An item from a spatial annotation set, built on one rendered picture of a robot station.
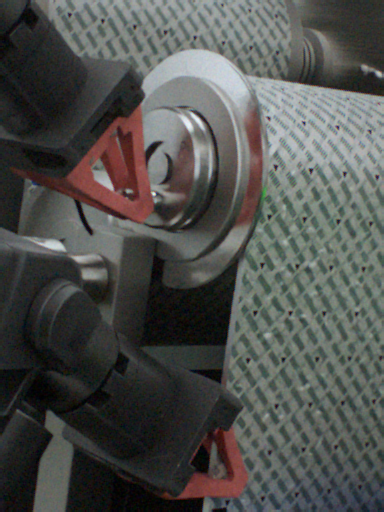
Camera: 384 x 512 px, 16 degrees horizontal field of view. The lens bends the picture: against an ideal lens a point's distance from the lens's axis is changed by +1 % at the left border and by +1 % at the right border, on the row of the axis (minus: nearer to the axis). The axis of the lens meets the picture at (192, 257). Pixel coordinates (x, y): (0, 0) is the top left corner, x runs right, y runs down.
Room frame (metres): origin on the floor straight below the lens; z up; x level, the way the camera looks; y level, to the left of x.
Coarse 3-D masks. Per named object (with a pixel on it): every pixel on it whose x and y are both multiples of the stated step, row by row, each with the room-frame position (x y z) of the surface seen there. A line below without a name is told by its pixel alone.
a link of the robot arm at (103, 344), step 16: (96, 336) 0.69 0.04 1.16; (112, 336) 0.70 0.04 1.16; (96, 352) 0.68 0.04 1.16; (112, 352) 0.69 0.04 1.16; (80, 368) 0.68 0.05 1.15; (96, 368) 0.68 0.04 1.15; (112, 368) 0.70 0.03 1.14; (32, 384) 0.67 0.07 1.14; (48, 384) 0.67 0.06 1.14; (64, 384) 0.68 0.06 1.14; (80, 384) 0.68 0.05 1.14; (96, 384) 0.68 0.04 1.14; (32, 400) 0.69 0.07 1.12; (48, 400) 0.68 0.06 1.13; (64, 400) 0.68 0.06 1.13; (80, 400) 0.68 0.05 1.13; (32, 416) 0.67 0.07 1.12
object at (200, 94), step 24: (168, 96) 0.83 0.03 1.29; (192, 96) 0.82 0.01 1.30; (216, 96) 0.80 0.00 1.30; (216, 120) 0.80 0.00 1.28; (240, 144) 0.78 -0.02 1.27; (240, 168) 0.78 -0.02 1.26; (216, 192) 0.79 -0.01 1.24; (240, 192) 0.78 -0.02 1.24; (216, 216) 0.79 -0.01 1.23; (168, 240) 0.82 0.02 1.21; (192, 240) 0.80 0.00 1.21; (216, 240) 0.79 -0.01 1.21
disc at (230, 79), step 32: (160, 64) 0.85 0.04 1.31; (192, 64) 0.83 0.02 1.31; (224, 64) 0.80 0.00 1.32; (256, 96) 0.78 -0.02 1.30; (256, 128) 0.78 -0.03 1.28; (256, 160) 0.77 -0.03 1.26; (256, 192) 0.77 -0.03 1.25; (128, 224) 0.86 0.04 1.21; (256, 224) 0.77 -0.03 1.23; (224, 256) 0.79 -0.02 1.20; (192, 288) 0.81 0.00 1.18
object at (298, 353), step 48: (240, 288) 0.78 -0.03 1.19; (288, 288) 0.80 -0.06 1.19; (336, 288) 0.83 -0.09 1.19; (240, 336) 0.78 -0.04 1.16; (288, 336) 0.81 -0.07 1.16; (336, 336) 0.84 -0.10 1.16; (240, 384) 0.79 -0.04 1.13; (288, 384) 0.81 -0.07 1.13; (336, 384) 0.84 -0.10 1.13; (240, 432) 0.79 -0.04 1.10; (288, 432) 0.82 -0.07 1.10; (336, 432) 0.84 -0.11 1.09; (288, 480) 0.82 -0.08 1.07; (336, 480) 0.85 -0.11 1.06
